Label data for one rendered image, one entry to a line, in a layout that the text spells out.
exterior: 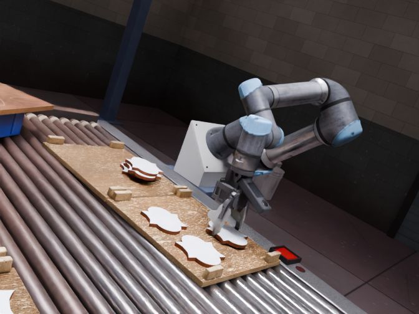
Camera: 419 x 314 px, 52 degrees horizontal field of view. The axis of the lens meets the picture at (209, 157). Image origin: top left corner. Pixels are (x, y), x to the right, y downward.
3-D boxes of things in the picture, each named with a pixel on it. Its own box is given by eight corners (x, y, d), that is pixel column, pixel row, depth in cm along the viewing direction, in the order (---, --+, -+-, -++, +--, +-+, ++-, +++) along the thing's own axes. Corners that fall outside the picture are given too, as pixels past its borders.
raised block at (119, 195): (127, 197, 129) (130, 189, 128) (130, 200, 128) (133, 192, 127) (110, 198, 124) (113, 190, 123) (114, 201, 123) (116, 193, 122)
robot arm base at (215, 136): (219, 126, 201) (235, 118, 195) (231, 156, 200) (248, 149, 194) (201, 131, 189) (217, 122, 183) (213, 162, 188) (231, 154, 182)
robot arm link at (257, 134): (279, 123, 123) (267, 121, 116) (266, 158, 125) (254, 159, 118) (255, 114, 126) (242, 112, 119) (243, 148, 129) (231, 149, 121)
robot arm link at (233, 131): (236, 123, 194) (260, 111, 186) (245, 151, 192) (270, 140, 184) (221, 123, 185) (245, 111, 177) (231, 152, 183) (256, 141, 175)
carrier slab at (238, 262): (187, 199, 150) (189, 195, 150) (279, 265, 126) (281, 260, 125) (105, 203, 124) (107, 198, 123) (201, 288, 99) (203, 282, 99)
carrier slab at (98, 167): (121, 151, 175) (123, 147, 175) (186, 198, 151) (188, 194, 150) (41, 146, 149) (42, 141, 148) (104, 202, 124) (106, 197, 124)
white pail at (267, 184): (245, 190, 511) (256, 162, 502) (257, 188, 536) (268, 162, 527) (265, 202, 495) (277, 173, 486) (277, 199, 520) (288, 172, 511)
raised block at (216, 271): (216, 272, 105) (220, 263, 105) (222, 276, 104) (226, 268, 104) (201, 276, 101) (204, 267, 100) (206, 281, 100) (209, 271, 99)
